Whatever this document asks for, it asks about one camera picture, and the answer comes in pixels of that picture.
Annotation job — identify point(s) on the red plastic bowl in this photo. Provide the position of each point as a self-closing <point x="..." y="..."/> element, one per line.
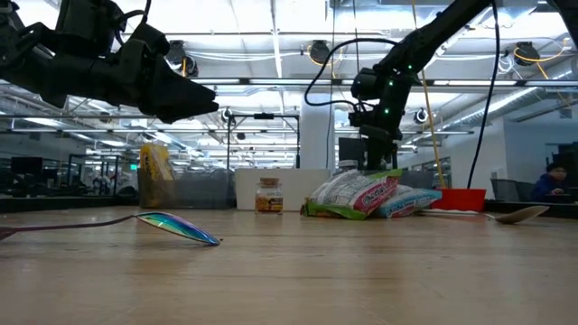
<point x="463" y="201"/>

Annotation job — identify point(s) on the grey mesh office chair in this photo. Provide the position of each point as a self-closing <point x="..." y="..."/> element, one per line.
<point x="506" y="189"/>

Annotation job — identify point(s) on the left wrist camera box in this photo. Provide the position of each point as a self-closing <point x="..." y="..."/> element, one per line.
<point x="144" y="43"/>

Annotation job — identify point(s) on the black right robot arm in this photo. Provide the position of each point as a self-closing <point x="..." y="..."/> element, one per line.
<point x="433" y="34"/>

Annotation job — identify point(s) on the rainbow iridescent metal spoon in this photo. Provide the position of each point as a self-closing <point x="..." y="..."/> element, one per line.
<point x="180" y="228"/>

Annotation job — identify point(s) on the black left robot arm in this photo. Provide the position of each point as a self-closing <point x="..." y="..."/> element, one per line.
<point x="27" y="49"/>

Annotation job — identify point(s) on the silver metal spoon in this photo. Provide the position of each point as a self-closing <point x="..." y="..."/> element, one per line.
<point x="519" y="216"/>

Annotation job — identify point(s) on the green and pink ramen packet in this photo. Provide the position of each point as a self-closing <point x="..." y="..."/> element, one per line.
<point x="352" y="194"/>

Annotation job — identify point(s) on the white-capped white-label spice jar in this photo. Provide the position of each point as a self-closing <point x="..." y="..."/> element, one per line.
<point x="348" y="166"/>

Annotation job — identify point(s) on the white plastic bin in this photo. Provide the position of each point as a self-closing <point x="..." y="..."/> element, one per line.
<point x="307" y="189"/>

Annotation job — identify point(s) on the person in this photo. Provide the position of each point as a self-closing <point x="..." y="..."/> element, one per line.
<point x="548" y="185"/>

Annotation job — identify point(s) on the small cork-topped spice jar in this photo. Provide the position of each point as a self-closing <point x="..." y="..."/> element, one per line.
<point x="269" y="198"/>

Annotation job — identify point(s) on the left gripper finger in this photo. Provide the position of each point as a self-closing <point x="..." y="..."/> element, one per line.
<point x="180" y="115"/>
<point x="180" y="95"/>

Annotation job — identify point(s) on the yellow Maruchan ramen packet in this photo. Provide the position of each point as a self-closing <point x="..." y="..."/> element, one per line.
<point x="155" y="167"/>

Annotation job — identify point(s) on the blue-edged ramen packet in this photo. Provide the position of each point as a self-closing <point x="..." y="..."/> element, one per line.
<point x="413" y="198"/>

